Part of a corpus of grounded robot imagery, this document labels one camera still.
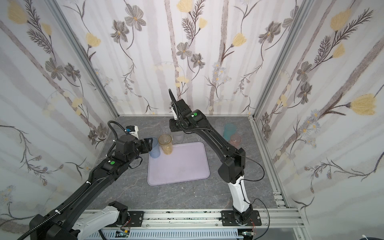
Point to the aluminium corner post left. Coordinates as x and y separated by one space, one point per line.
80 52

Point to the teal dimpled plastic cup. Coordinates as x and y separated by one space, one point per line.
229 130

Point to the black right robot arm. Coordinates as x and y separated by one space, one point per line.
232 169

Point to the aluminium corner post right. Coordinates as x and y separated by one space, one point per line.
296 26

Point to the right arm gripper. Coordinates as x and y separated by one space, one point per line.
174 125

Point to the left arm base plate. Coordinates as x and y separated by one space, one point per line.
135 219

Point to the pink plastic cup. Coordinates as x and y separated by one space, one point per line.
235 140

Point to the white slotted cable duct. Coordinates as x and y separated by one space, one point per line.
175 234

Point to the lilac plastic tray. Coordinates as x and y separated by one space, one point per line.
187 162

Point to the aluminium corner post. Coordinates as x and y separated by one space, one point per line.
80 52
296 26

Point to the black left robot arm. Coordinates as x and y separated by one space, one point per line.
62 222

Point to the yellow plastic cup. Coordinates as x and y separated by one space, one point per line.
165 142

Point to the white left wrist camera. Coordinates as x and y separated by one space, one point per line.
132 130

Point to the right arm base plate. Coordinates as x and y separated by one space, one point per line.
231 218

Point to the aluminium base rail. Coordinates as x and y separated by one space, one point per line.
214 219

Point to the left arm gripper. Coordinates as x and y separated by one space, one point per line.
146 144

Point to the frosted dimpled plastic cup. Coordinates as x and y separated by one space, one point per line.
178 137

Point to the blue plastic cup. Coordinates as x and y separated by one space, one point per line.
155 152

